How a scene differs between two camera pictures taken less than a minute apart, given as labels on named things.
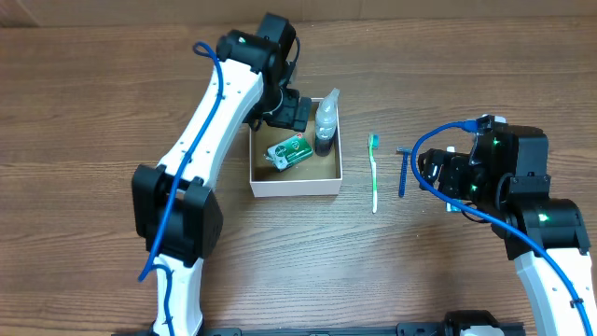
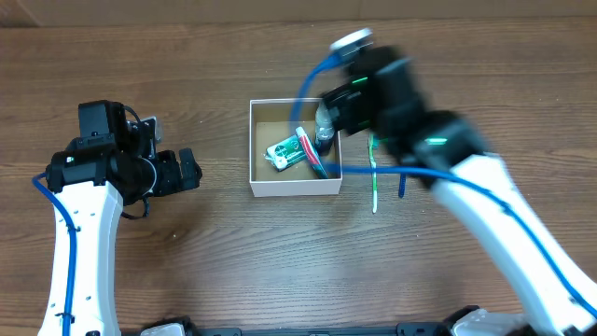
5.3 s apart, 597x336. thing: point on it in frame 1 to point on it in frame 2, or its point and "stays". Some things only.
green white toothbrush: x=374 y=142 stays
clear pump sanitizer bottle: x=326 y=123 stays
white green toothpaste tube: x=450 y=207 to x=312 y=153
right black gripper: x=454 y=169 to x=349 y=119
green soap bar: x=289 y=153 stays
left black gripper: x=289 y=115 to x=173 y=180
